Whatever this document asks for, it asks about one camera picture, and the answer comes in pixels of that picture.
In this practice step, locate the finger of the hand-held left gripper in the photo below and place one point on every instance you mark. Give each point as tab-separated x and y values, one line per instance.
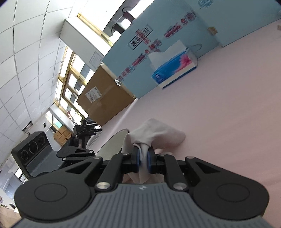
85	152

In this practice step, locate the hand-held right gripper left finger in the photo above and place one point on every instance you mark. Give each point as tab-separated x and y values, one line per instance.
137	160

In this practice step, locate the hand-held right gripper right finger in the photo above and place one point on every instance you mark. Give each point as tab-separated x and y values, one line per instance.
150	162

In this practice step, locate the white bowl with dark rim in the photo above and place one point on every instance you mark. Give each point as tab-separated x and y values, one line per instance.
112	144

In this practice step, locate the beige cleaning cloth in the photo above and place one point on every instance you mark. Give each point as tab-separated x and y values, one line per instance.
158	131

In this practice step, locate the black metal stand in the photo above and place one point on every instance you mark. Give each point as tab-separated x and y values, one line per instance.
84	130

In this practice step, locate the stack of brown cartons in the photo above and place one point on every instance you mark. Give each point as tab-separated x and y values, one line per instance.
62	134

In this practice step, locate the large brown cardboard box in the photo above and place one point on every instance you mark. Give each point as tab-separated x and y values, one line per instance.
105	98

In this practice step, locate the yellow framed window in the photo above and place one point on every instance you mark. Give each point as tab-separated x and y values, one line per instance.
76	65

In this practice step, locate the blue floral tissue box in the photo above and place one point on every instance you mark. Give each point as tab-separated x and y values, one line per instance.
173	68

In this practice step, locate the blue cardboard panel red print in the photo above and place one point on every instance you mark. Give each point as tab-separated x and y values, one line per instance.
131	43

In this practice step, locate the bright window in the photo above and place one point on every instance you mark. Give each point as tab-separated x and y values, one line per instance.
103	15

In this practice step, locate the white wall notice sheet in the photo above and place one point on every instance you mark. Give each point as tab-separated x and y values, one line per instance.
96	59

